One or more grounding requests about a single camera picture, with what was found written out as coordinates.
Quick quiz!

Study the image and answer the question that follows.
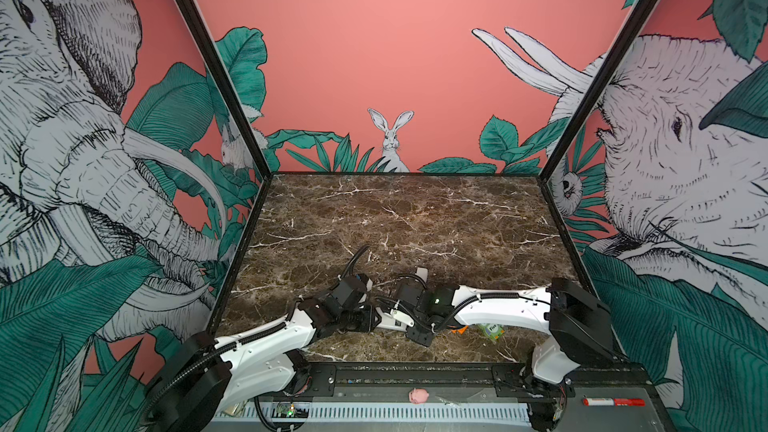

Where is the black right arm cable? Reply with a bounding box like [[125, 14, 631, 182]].
[[374, 274, 428, 313]]

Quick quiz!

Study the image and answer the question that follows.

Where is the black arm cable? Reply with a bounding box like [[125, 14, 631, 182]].
[[374, 274, 428, 313], [340, 244, 371, 280]]

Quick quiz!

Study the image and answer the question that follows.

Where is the black corner frame post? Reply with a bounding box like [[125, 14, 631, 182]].
[[538, 0, 690, 182], [149, 0, 272, 180]]

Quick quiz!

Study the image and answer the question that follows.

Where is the red white marker pen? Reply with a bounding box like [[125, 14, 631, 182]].
[[582, 397, 646, 407]]

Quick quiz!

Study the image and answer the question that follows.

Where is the white slotted cable duct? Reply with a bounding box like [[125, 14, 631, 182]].
[[215, 401, 532, 427]]

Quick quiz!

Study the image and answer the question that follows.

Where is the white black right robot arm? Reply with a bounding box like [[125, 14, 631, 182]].
[[390, 278, 621, 385]]

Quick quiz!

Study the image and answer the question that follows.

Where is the white red remote control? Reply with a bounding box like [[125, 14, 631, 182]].
[[377, 309, 415, 332]]

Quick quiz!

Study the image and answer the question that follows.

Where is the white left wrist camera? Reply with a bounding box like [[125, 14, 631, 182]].
[[354, 273, 373, 295]]

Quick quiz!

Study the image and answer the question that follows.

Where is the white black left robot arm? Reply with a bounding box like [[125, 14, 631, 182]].
[[139, 273, 381, 431]]

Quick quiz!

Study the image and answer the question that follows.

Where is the black corner frame post left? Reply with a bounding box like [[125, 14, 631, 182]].
[[149, 0, 272, 180]]

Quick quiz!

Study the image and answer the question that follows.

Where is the black corner frame post right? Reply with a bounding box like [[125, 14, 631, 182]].
[[538, 0, 690, 182]]

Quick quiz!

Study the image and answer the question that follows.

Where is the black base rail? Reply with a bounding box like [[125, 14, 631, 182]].
[[296, 362, 652, 400]]

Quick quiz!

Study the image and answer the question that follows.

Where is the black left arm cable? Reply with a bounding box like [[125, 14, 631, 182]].
[[340, 244, 371, 280]]

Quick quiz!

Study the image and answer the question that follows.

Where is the white battery cover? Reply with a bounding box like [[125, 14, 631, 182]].
[[415, 267, 428, 282]]

